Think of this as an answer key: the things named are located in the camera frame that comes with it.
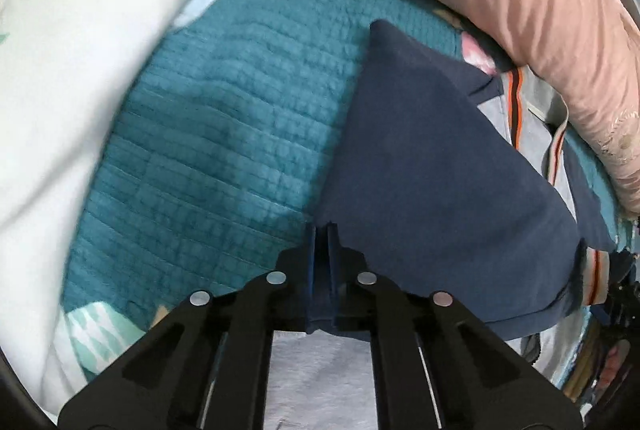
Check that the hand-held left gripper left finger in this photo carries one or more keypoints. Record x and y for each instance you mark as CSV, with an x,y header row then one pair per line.
x,y
312,275

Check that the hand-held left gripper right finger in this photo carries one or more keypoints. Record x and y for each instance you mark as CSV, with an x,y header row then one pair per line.
x,y
331,275

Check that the navy and grey jacket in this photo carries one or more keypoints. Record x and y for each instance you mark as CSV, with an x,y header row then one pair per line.
x,y
425,159

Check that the teal quilted printed blanket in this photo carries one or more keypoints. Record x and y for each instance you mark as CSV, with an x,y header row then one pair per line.
x,y
225,109

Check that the white printed duvet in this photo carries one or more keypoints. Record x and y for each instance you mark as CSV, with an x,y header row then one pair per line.
x,y
75,84

